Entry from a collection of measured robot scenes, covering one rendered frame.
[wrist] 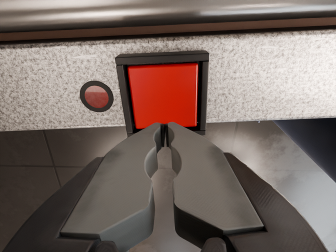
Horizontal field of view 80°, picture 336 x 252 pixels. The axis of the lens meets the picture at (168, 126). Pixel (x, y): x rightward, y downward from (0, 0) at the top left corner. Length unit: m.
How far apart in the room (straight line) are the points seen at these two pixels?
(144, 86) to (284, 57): 0.12
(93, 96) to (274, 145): 1.37
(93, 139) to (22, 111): 1.15
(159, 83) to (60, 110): 0.10
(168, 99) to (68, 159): 1.39
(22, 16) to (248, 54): 0.19
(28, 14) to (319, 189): 1.92
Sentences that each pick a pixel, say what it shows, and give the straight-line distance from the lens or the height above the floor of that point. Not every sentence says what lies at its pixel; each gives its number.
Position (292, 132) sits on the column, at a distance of 0.77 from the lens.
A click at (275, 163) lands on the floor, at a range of 1.60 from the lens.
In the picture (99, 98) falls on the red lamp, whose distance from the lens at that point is 0.21.
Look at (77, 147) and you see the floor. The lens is 1.45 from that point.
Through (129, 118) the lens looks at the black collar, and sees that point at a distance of 0.19.
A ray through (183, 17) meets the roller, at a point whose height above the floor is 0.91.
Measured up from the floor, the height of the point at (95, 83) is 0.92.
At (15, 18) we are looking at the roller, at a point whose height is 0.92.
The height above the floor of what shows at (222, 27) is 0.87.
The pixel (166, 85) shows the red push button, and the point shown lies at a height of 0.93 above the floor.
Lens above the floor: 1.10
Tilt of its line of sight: 62 degrees down
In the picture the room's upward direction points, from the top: 179 degrees clockwise
